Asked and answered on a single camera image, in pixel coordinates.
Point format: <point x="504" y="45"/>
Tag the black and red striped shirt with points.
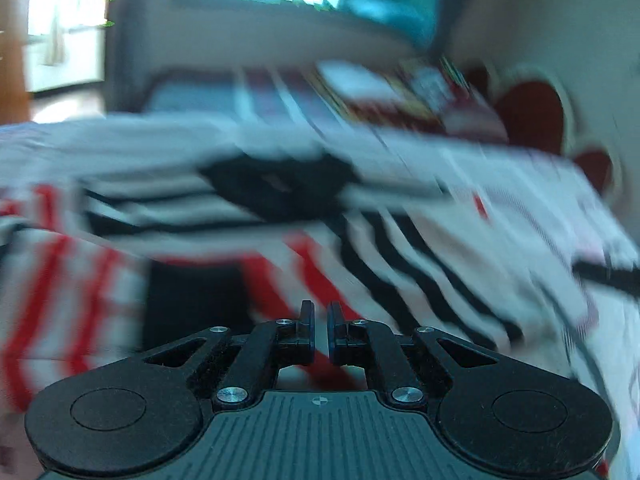
<point x="400" y="240"/>

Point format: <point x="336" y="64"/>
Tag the brown wooden door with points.
<point x="12" y="85"/>

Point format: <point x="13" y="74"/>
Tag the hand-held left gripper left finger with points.
<point x="307" y="322"/>

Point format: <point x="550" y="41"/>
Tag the white curtain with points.
<point x="54" y="40"/>

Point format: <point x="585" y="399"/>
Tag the red white pillow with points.
<point x="530" y="110"/>

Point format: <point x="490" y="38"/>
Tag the folded red patterned blanket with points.
<point x="360" y="85"/>

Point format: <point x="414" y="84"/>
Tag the dark grey curtain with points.
<point x="145" y="35"/>

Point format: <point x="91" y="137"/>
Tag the grey striped bed sheet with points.
<point x="210" y="92"/>

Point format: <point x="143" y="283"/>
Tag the pink patterned bed sheet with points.
<point x="622" y="340"/>

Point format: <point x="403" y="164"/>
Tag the red patterned pillow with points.
<point x="470" y="120"/>

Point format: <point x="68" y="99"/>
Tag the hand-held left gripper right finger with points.
<point x="334" y="325"/>

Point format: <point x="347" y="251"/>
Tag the teal sheer curtain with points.
<point x="400" y="15"/>

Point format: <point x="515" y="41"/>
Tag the balcony window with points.
<point x="80" y="0"/>

